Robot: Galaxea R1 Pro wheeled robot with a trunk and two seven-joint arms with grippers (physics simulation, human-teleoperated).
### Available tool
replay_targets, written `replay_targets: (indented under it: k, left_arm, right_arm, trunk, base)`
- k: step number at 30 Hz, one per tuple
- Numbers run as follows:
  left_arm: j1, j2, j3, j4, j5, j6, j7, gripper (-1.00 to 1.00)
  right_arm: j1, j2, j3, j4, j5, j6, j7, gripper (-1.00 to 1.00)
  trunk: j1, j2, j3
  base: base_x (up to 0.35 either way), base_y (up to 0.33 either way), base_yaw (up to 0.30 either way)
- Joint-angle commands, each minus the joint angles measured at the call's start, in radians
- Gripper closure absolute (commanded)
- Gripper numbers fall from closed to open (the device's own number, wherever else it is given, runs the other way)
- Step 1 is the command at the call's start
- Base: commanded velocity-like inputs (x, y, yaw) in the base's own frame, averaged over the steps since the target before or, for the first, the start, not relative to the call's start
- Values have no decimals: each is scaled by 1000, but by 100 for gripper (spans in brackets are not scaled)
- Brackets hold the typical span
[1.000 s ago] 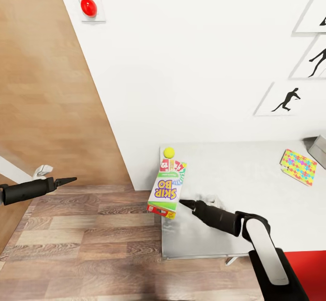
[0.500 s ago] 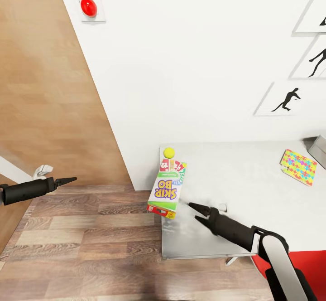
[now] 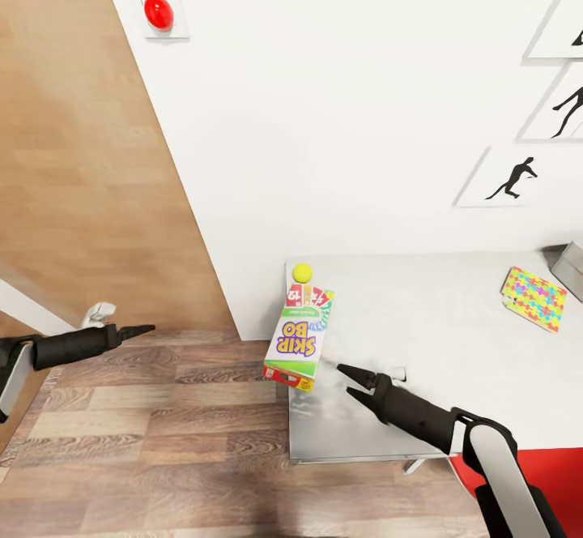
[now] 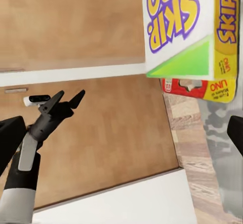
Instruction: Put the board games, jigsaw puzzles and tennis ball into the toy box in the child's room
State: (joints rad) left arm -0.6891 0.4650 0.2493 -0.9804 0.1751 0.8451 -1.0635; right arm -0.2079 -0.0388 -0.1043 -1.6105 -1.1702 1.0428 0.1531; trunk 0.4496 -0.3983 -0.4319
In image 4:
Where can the desk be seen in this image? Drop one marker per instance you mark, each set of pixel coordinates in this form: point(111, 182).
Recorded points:
point(226, 159)

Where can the board game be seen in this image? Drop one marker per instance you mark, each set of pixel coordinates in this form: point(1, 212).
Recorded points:
point(194, 40)

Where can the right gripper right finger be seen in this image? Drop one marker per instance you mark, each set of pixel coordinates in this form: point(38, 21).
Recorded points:
point(235, 132)

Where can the sliding door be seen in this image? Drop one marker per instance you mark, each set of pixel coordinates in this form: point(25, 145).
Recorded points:
point(119, 133)
point(60, 34)

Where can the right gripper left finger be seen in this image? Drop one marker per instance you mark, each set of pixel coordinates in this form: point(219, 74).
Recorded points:
point(12, 132)

